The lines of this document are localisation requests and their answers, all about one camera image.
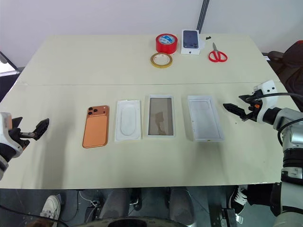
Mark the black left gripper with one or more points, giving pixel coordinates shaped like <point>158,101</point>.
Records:
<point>22,138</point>

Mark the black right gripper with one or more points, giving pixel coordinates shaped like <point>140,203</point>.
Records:
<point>253,110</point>

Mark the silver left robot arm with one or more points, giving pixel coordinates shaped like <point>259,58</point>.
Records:
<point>2,163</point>

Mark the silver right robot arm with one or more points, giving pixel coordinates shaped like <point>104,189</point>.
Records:
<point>293,132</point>

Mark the white phone box bottom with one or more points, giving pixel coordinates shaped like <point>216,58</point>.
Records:
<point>205,119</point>

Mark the phone box with blue print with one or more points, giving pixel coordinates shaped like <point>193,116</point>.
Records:
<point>190,40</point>

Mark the dark brown chair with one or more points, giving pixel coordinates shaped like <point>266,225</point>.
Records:
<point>293,63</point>

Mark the orange smartphone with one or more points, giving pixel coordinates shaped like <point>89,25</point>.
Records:
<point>95,128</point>

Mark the small black clip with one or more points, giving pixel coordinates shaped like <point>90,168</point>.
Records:
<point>208,37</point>

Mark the red tape roll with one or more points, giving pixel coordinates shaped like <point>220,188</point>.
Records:
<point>166,47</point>

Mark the black ribbed floor strip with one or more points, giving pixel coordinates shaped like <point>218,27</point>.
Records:
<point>203,16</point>

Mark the black and white sneaker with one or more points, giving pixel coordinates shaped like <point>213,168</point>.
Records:
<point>237,199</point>

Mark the yellow tape roll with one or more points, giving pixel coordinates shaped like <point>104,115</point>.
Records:
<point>154,62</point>

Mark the white plastic tray insert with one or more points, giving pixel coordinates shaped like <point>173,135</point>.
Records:
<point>127,120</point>

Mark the grey metal foot pedal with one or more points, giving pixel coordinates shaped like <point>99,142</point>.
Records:
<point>230,216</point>

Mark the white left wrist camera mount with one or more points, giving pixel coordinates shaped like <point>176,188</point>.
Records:
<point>4,136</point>

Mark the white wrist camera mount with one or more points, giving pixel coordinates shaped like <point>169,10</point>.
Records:
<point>268,94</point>
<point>4,136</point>

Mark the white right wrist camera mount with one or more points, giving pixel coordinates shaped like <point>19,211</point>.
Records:
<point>268,94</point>

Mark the dark metal frame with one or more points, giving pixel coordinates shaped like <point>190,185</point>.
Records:
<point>7,78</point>

